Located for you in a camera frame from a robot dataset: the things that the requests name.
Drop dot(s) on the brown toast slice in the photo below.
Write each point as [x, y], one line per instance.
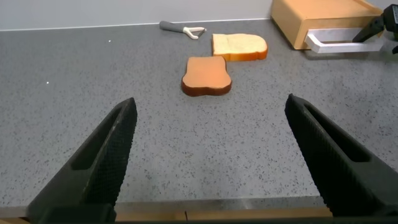
[206, 74]

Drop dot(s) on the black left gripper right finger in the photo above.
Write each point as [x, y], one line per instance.
[345, 177]

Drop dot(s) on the white bread slice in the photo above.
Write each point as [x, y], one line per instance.
[239, 45]

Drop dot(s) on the grey and white peeler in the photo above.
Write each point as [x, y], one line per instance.
[174, 27]

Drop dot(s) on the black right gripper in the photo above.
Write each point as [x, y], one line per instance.
[392, 18]

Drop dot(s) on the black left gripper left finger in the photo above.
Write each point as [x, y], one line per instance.
[90, 177]

